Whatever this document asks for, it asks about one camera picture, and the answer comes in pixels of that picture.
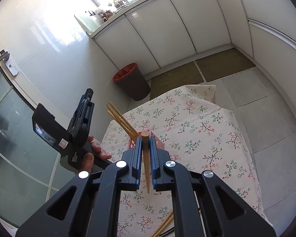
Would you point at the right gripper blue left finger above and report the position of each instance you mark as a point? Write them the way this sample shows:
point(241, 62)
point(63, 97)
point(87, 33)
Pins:
point(135, 166)

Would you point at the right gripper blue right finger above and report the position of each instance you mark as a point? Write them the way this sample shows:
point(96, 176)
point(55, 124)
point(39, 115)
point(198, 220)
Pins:
point(157, 173)

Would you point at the wooden chopstick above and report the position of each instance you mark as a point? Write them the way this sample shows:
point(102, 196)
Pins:
point(146, 159)
point(164, 225)
point(122, 118)
point(167, 217)
point(125, 128)
point(120, 122)

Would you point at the white kitchen base cabinets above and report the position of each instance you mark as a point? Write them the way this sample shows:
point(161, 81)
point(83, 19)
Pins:
point(163, 33)

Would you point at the person's left hand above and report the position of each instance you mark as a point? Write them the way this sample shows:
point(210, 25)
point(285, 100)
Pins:
point(96, 159)

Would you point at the pink perforated utensil holder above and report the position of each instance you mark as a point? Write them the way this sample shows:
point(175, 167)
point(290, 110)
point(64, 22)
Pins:
point(159, 143)

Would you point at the frosted glass sliding door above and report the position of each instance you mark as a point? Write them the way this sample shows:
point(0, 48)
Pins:
point(30, 170)

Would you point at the floral tablecloth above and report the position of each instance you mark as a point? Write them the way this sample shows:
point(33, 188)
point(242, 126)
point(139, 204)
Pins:
point(198, 134)

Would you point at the black chopstick on table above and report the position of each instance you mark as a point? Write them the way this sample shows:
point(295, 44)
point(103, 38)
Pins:
point(166, 233)

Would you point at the brown bin with red liner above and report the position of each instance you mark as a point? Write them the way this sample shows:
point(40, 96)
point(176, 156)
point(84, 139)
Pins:
point(132, 82)

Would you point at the left brown floor mat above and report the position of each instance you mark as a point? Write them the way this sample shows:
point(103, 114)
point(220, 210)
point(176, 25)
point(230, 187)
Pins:
point(187, 74)

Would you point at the brown floor mat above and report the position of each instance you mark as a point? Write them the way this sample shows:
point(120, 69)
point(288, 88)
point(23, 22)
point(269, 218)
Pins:
point(223, 64)
point(187, 74)

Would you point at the right brown floor mat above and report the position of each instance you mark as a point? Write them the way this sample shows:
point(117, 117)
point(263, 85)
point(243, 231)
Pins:
point(223, 64)

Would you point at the metal door handle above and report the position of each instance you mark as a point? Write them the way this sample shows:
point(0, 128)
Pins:
point(8, 61)

